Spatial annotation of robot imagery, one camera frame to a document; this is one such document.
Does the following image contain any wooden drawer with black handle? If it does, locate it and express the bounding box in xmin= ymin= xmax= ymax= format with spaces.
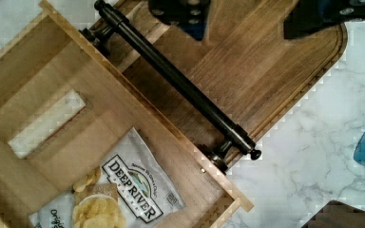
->
xmin=0 ymin=1 xmax=254 ymax=228

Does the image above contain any dark wooden corner object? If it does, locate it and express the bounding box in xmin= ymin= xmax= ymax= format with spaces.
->
xmin=301 ymin=200 xmax=365 ymax=228

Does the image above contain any Deep River chips bag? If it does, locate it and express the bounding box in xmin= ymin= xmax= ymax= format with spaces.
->
xmin=29 ymin=128 xmax=185 ymax=228

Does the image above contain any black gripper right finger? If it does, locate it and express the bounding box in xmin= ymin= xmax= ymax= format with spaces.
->
xmin=283 ymin=0 xmax=365 ymax=40

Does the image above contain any wooden cutting board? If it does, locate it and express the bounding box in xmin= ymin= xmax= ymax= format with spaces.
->
xmin=105 ymin=0 xmax=347 ymax=148

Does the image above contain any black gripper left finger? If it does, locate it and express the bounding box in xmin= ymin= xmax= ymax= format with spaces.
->
xmin=147 ymin=0 xmax=211 ymax=41

